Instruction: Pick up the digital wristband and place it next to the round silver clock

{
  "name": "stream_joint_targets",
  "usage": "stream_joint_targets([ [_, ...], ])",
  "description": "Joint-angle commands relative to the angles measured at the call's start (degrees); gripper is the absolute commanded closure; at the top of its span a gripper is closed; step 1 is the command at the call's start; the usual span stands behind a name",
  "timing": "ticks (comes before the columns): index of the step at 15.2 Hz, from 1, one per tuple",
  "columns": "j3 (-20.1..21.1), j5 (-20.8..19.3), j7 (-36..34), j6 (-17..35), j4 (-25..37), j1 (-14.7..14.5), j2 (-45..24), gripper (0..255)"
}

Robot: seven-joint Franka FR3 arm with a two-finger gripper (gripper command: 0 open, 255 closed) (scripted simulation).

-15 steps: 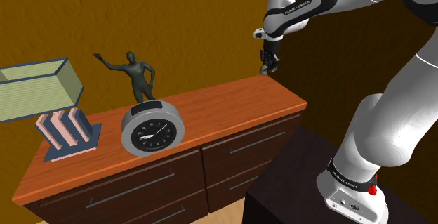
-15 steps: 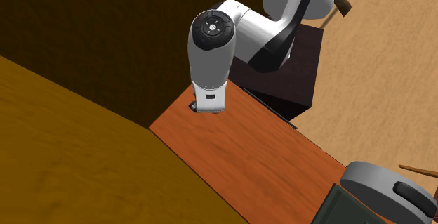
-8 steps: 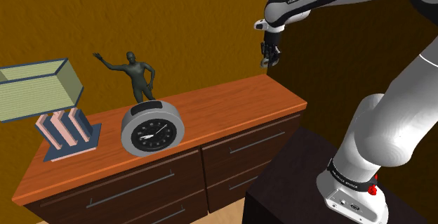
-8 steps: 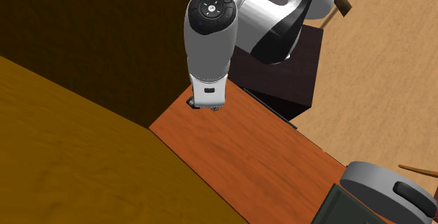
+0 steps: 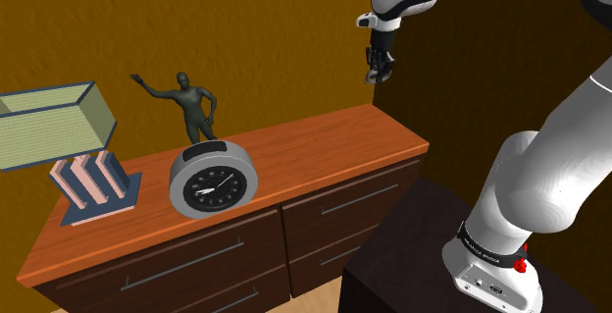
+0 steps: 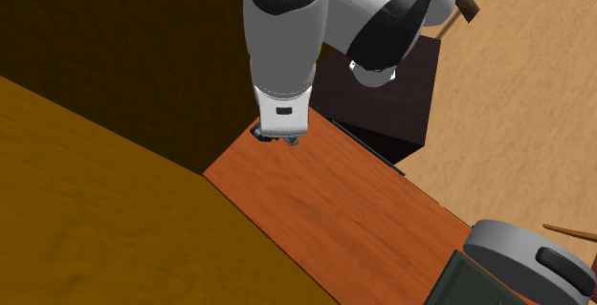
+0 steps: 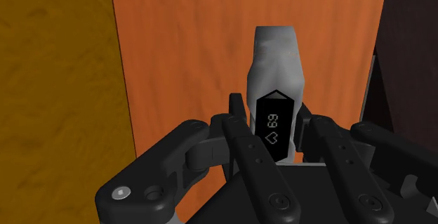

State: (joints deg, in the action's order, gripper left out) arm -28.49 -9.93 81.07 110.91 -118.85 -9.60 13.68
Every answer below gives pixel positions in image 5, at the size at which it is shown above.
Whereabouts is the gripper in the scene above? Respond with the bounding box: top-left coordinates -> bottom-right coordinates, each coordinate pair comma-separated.
364,29 -> 398,85

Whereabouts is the dark human figure statue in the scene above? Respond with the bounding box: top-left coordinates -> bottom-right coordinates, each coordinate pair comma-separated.
128,72 -> 220,145

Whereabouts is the dark robot stand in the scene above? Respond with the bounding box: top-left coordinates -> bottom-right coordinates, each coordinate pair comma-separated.
337,176 -> 598,313

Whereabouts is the wooden chest of drawers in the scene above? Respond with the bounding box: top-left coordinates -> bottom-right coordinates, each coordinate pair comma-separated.
15,103 -> 431,313

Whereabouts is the table lamp with green shade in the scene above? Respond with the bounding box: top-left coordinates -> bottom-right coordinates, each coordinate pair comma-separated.
0,80 -> 143,228

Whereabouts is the grey round alarm clock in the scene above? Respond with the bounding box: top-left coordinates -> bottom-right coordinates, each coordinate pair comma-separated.
168,139 -> 259,221

